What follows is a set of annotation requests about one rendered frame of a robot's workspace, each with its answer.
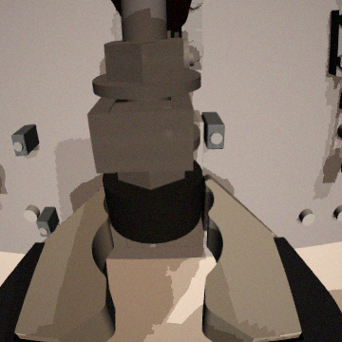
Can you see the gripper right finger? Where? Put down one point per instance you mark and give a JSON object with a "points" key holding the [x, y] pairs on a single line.
{"points": [[260, 290]]}

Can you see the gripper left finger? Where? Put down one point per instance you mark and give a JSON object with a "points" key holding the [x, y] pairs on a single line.
{"points": [[59, 291]]}

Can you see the grey toggle clamp with red handle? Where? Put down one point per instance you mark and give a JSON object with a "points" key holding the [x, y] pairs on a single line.
{"points": [[335, 63]]}

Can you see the grey fixture plate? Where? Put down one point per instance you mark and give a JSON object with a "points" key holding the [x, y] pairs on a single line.
{"points": [[265, 71]]}

